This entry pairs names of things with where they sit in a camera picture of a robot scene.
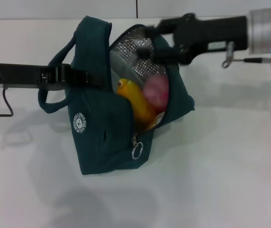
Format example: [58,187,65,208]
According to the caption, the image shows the teal fabric lunch bag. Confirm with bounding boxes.
[38,15,195,176]

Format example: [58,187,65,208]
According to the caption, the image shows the clear container with blue lid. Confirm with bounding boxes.
[110,51,166,131]

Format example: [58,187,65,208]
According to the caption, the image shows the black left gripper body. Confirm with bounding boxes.
[0,63,71,91]

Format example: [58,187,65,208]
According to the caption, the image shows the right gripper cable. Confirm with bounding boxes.
[222,41,271,68]

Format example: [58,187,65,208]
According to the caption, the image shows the pink peach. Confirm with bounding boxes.
[143,75,169,112]

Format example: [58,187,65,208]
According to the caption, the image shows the silver zipper key ring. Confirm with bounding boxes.
[130,135,144,159]

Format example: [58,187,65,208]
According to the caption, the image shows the yellow banana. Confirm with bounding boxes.
[116,78,157,130]

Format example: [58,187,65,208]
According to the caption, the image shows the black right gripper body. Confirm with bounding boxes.
[173,13,249,65]

